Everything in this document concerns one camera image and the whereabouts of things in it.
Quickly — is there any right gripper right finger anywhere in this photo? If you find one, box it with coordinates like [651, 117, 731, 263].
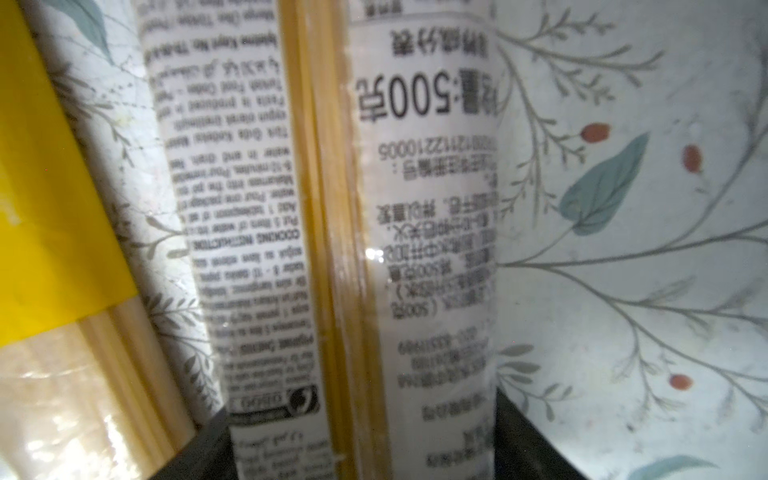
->
[494, 389, 585, 480]

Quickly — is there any floral table mat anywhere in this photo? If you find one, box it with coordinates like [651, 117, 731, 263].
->
[14, 1, 767, 479]

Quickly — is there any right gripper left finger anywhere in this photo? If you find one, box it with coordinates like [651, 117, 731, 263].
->
[150, 409, 238, 480]

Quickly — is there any yellow Pastatime bag right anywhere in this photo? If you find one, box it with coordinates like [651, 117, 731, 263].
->
[1, 1, 195, 479]

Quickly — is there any clear blue spaghetti bag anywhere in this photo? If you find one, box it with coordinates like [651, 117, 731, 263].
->
[133, 1, 498, 479]

